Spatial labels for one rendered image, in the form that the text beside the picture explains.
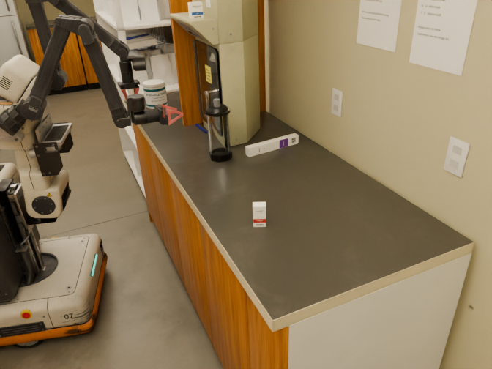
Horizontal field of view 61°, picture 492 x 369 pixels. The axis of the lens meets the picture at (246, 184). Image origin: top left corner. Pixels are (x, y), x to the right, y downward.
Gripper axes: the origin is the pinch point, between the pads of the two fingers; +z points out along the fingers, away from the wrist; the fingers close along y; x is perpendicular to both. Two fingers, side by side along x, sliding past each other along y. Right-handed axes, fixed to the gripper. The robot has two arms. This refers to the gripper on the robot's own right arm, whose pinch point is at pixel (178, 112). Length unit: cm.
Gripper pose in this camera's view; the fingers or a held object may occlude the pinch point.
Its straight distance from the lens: 189.9
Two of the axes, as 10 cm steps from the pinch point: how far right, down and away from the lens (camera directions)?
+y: -4.1, -3.4, 8.5
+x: 0.5, 9.2, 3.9
